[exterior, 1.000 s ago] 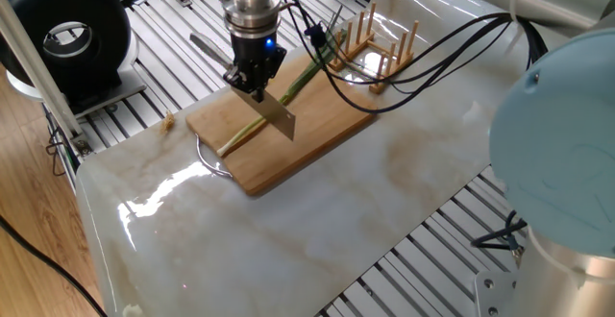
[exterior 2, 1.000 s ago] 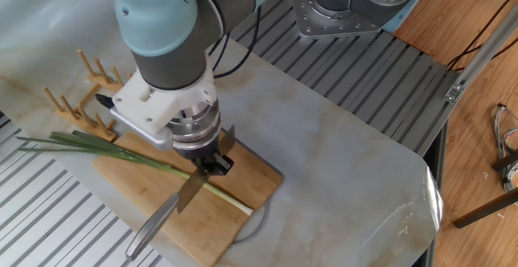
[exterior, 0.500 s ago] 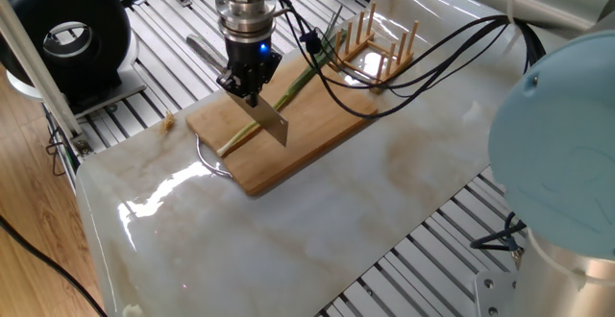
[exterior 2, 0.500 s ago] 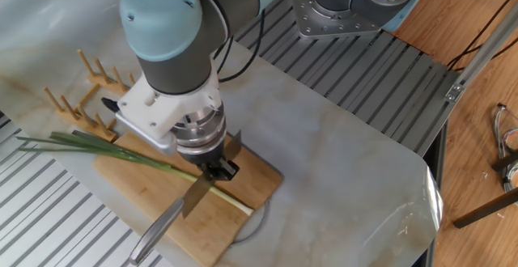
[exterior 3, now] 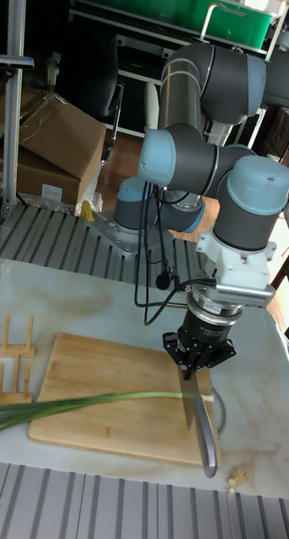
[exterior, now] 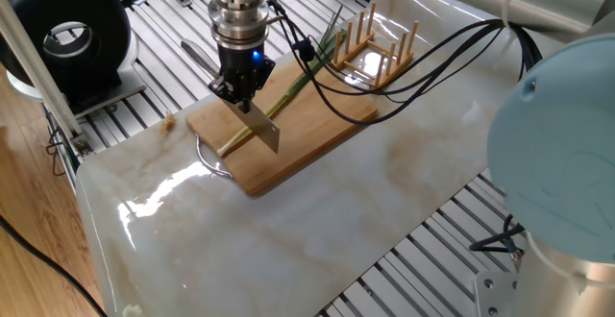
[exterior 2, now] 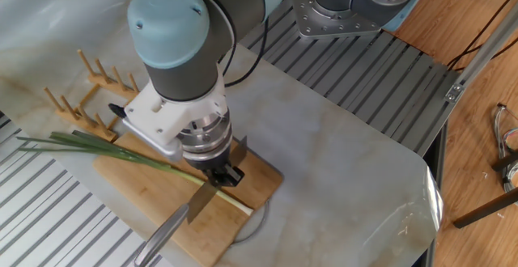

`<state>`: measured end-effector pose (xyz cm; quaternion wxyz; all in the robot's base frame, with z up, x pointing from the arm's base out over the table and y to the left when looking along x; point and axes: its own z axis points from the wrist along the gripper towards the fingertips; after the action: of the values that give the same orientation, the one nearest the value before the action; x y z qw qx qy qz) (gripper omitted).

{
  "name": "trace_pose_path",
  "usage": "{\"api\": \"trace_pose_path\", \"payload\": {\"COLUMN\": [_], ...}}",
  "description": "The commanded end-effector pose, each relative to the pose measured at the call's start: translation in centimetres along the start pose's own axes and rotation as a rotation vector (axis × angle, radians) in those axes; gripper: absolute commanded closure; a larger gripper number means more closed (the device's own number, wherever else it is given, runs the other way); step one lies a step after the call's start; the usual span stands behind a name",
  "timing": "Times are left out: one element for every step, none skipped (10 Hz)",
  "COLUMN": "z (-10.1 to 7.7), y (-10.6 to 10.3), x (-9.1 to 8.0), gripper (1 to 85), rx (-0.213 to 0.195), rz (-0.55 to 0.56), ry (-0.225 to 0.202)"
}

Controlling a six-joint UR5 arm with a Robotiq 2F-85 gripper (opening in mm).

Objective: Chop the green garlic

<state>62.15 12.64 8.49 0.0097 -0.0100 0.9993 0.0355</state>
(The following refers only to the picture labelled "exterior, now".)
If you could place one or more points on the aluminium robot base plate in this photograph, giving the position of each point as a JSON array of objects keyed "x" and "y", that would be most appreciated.
[{"x": 492, "y": 298}]

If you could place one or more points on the wooden slotted rack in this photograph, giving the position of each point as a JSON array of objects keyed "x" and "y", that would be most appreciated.
[{"x": 370, "y": 62}]

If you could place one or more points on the green garlic stalk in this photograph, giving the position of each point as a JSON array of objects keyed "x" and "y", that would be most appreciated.
[{"x": 298, "y": 85}]

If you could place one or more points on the steel kitchen knife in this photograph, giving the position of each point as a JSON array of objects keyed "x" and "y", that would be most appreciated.
[{"x": 261, "y": 130}]

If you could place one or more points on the black round fan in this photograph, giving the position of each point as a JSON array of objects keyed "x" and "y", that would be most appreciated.
[{"x": 101, "y": 24}]

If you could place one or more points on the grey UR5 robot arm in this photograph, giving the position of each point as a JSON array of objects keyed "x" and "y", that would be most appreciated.
[{"x": 562, "y": 154}]

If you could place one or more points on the aluminium frame post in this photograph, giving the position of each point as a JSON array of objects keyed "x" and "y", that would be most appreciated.
[{"x": 38, "y": 67}]

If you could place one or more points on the bamboo cutting board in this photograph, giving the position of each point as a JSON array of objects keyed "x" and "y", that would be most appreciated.
[{"x": 317, "y": 134}]

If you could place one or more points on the small tan garlic scrap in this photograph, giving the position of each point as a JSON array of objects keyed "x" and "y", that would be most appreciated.
[{"x": 168, "y": 120}]

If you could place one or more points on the white marble pattern mat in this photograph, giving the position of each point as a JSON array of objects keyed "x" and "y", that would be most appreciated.
[{"x": 317, "y": 240}]

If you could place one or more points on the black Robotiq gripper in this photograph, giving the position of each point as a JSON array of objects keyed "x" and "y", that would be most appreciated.
[{"x": 242, "y": 67}]

